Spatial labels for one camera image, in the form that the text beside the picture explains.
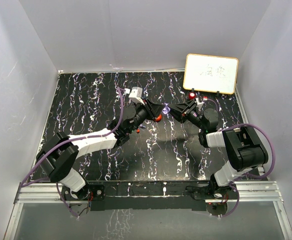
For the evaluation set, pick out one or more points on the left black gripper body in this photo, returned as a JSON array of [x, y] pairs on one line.
[[142, 113]]

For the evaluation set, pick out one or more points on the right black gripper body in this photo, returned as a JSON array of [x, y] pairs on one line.
[[195, 116]]

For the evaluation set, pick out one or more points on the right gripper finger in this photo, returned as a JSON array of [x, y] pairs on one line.
[[179, 115], [184, 106]]

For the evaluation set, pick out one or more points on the purple earbud charging case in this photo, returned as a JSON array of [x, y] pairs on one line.
[[166, 109]]

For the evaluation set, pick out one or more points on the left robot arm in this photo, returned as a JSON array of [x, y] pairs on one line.
[[58, 165]]

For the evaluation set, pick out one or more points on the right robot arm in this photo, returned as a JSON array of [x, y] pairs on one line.
[[244, 149]]

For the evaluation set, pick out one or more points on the red round disc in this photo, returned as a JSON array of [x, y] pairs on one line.
[[158, 119]]

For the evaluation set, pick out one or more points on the red emergency stop button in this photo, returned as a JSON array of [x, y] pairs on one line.
[[191, 98]]

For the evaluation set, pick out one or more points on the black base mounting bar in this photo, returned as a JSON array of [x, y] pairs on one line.
[[149, 195]]

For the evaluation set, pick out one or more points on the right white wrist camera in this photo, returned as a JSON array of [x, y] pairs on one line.
[[199, 101]]

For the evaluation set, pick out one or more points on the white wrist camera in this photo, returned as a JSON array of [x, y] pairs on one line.
[[136, 95], [199, 101]]

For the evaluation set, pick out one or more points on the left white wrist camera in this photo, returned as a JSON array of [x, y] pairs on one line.
[[136, 95]]

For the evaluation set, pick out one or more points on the white board with frame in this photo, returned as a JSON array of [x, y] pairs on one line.
[[212, 74]]

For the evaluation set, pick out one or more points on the aluminium frame rail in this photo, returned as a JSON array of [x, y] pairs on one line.
[[47, 211]]

